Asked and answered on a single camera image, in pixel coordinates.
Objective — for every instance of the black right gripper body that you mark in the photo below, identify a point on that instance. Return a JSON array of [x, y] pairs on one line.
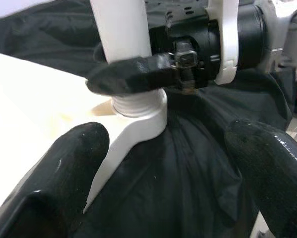
[[200, 49]]

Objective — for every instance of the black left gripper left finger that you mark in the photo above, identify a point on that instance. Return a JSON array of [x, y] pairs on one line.
[[51, 186]]

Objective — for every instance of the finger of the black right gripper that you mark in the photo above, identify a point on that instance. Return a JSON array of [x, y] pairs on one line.
[[128, 77], [100, 54]]

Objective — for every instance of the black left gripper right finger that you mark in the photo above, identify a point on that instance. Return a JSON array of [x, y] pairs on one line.
[[275, 173]]

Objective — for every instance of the white tapered plastic table leg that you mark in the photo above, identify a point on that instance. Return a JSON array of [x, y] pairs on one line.
[[123, 29]]

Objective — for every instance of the white ribbed plastic table top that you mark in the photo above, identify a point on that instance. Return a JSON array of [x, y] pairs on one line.
[[26, 99]]

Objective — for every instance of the black cloth table cover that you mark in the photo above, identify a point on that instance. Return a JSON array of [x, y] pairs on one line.
[[175, 173]]

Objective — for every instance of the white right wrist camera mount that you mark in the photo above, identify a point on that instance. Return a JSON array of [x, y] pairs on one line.
[[229, 37]]

